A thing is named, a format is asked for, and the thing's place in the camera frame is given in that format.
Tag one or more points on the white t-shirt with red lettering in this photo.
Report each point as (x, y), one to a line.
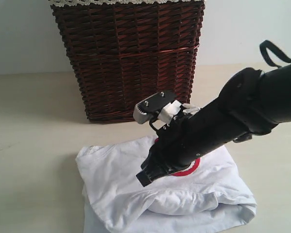
(118, 198)

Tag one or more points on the grey fabric liner lace trim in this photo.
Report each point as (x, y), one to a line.
(62, 3)

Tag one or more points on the dark brown wicker basket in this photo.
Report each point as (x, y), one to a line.
(123, 53)

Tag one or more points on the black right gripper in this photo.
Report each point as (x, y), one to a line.
(168, 155)

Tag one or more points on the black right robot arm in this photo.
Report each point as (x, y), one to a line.
(250, 103)

